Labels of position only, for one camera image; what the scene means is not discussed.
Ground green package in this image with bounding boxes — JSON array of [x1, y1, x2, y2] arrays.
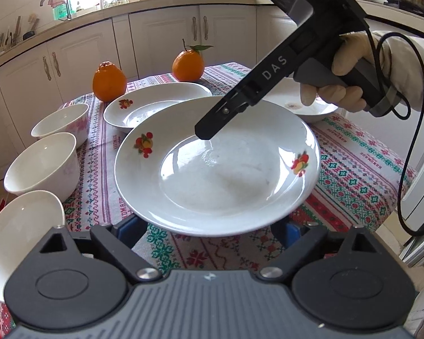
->
[[53, 3, 71, 20]]

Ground person's right hand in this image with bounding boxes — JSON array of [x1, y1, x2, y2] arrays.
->
[[300, 31, 378, 114]]

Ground black cable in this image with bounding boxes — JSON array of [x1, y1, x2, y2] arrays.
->
[[374, 31, 424, 236]]

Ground white bowl with pink print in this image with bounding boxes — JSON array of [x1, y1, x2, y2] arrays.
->
[[0, 190, 66, 303], [3, 132, 80, 206], [31, 103, 90, 149]]

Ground kitchen countertop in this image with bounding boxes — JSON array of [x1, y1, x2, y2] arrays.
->
[[0, 0, 424, 75]]

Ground orange with bumpy top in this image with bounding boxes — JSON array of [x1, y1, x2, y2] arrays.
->
[[93, 61, 127, 102]]

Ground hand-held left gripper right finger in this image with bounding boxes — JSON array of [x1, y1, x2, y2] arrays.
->
[[261, 219, 375, 283]]

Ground white kitchen cabinets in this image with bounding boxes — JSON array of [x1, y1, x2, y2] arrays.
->
[[0, 3, 297, 198]]

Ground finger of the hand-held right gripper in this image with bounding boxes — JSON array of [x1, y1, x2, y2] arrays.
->
[[194, 86, 257, 140]]

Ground white plate with brown stain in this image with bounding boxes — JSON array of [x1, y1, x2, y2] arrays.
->
[[263, 78, 340, 124]]

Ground patterned tablecloth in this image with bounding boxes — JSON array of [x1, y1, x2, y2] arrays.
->
[[0, 62, 419, 336]]

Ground person's right forearm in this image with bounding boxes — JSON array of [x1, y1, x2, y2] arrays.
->
[[371, 30, 424, 170]]

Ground large white fruit-print plate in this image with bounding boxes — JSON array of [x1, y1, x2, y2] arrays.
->
[[114, 95, 321, 237]]

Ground orange with green leaf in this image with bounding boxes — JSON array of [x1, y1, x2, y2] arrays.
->
[[172, 39, 214, 82]]

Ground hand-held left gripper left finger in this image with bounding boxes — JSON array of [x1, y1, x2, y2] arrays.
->
[[39, 215, 162, 284]]

